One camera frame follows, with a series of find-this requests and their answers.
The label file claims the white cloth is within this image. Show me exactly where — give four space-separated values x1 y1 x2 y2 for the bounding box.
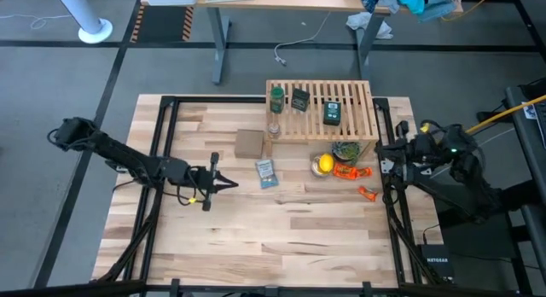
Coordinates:
346 11 393 40

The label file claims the green-lidded oregano spice jar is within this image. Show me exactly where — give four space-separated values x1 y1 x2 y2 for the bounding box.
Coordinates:
269 85 286 114

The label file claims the blue denim clothes pile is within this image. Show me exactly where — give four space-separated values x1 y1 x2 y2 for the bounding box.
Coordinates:
344 0 464 24

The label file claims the yellow lemon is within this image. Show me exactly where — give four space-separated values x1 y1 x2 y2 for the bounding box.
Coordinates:
318 153 336 173

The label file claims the wooden slatted shelf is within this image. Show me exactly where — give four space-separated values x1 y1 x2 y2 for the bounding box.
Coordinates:
264 79 380 157

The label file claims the black mat with hazard stripes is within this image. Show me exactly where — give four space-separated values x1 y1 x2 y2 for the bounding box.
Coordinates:
130 5 195 44

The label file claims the black metal table frame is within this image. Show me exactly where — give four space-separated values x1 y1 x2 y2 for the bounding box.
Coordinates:
91 95 444 297

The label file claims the yellow cable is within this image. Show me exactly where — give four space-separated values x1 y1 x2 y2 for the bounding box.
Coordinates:
467 94 546 136
441 0 496 23

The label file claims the light blue snack bag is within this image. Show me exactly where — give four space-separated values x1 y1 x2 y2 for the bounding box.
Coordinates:
254 159 280 189

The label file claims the black network router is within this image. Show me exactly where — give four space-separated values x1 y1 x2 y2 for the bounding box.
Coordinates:
417 244 456 283

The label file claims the wooden desk with grey legs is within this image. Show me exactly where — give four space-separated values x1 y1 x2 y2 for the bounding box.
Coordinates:
140 0 464 85

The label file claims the white cable with plug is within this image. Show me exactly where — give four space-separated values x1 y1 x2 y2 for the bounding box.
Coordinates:
274 10 332 67

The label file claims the thin white cord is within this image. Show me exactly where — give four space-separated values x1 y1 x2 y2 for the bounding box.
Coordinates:
0 14 72 31

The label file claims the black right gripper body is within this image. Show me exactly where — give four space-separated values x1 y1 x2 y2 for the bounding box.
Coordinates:
377 120 427 183

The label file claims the succulent plant in black pot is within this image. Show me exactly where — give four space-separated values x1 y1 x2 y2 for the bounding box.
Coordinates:
332 141 364 164

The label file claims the large orange candy packet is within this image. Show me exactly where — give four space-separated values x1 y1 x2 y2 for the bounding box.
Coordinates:
332 162 374 181

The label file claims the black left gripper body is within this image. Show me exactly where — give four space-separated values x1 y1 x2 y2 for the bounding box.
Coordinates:
187 151 221 212

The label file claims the small brown cardboard box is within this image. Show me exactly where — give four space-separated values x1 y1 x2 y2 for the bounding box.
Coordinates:
234 128 265 160

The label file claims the cyan cloth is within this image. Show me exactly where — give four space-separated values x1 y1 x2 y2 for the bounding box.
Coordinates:
394 0 427 15

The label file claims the small orange candy packet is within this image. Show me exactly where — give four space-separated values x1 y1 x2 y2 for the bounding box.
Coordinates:
357 185 379 203

